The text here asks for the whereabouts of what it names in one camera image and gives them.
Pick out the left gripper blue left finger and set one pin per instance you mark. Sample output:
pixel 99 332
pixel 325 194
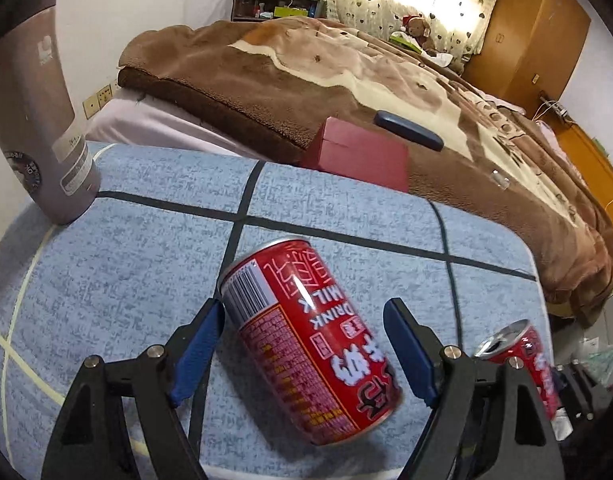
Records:
pixel 190 349

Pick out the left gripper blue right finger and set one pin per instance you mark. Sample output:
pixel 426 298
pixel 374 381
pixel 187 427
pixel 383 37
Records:
pixel 418 350

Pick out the red drink can top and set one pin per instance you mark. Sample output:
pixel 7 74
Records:
pixel 309 342

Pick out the red milk can with cartoon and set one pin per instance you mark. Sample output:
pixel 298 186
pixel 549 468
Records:
pixel 521 340

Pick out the blue checked table cloth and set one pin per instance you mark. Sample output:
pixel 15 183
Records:
pixel 149 250

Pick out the red gift box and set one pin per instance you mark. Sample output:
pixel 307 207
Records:
pixel 347 150

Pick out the dark blue glasses case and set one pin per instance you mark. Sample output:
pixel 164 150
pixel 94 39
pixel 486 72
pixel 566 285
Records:
pixel 408 130

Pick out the wooden bed headboard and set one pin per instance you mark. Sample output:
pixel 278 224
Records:
pixel 588 158

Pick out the brown patterned blanket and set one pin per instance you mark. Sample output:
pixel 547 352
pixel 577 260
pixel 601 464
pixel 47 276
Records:
pixel 271 85

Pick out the grey thermos flask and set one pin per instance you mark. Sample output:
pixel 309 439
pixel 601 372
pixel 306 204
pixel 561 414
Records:
pixel 38 135

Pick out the brown teddy bear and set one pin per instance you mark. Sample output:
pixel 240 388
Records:
pixel 418 28

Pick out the orange wooden wardrobe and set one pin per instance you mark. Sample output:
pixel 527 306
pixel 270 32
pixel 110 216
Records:
pixel 530 50

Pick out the wall power socket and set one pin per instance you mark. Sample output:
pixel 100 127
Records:
pixel 94 103

